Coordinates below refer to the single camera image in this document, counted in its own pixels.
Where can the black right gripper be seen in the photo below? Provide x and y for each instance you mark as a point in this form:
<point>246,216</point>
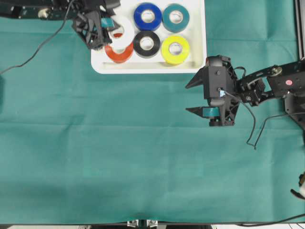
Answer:
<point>218,116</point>

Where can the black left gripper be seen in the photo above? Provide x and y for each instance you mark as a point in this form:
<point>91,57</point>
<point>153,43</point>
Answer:
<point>92,25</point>

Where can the white tape roll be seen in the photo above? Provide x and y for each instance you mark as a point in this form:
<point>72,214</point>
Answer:
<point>121,43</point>

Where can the red tape roll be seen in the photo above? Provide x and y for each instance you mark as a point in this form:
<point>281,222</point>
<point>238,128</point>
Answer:
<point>119,57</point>

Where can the blue tape roll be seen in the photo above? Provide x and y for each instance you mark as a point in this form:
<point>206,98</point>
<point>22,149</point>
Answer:
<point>147,17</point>

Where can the black tape roll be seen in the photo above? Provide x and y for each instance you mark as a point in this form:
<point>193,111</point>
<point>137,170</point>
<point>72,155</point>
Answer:
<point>146,44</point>

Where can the yellow tape roll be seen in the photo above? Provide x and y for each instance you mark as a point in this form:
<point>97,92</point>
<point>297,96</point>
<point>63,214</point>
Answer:
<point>175,49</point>

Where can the green tape roll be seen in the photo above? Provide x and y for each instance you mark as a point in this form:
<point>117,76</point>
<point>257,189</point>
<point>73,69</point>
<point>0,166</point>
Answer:
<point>175,18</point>

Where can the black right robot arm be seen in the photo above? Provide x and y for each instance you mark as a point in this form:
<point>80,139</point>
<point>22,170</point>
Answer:
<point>285,82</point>

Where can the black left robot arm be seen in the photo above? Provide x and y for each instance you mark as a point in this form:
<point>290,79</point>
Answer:
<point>51,10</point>

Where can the white plastic case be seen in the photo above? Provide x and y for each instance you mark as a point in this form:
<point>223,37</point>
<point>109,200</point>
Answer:
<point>194,33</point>

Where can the black and white connector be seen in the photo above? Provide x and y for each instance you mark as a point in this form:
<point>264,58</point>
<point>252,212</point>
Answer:
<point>301,192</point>

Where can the black aluminium frame rail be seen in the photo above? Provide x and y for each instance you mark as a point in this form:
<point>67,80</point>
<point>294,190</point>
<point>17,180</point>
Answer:
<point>300,26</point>

